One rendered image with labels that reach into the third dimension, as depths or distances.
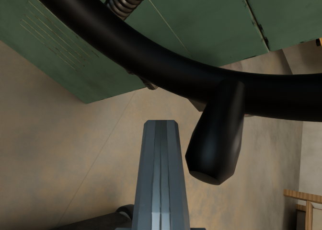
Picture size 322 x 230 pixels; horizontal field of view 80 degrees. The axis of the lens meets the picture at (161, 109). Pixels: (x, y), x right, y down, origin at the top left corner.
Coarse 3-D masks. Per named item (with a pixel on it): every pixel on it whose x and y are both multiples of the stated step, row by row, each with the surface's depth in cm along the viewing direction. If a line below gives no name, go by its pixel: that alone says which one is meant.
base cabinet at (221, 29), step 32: (0, 0) 46; (32, 0) 41; (160, 0) 30; (192, 0) 28; (224, 0) 26; (0, 32) 59; (32, 32) 51; (64, 32) 46; (160, 32) 34; (192, 32) 32; (224, 32) 30; (256, 32) 28; (64, 64) 59; (96, 64) 52; (224, 64) 35; (96, 96) 70
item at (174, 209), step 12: (168, 120) 10; (168, 132) 9; (168, 144) 9; (180, 144) 9; (168, 156) 8; (180, 156) 8; (168, 168) 8; (180, 168) 8; (168, 180) 7; (180, 180) 7; (168, 192) 7; (180, 192) 7; (168, 204) 6; (180, 204) 6; (168, 216) 6; (180, 216) 6; (168, 228) 6; (180, 228) 6; (192, 228) 7; (204, 228) 7
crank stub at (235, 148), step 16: (224, 80) 11; (224, 96) 10; (240, 96) 10; (208, 112) 10; (224, 112) 10; (240, 112) 10; (208, 128) 9; (224, 128) 9; (240, 128) 10; (192, 144) 9; (208, 144) 9; (224, 144) 9; (240, 144) 9; (192, 160) 9; (208, 160) 8; (224, 160) 8; (208, 176) 9; (224, 176) 9
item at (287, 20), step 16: (256, 0) 24; (272, 0) 24; (288, 0) 23; (304, 0) 22; (320, 0) 22; (256, 16) 26; (272, 16) 25; (288, 16) 24; (304, 16) 24; (320, 16) 23; (272, 32) 27; (288, 32) 26; (304, 32) 25; (320, 32) 24; (272, 48) 29
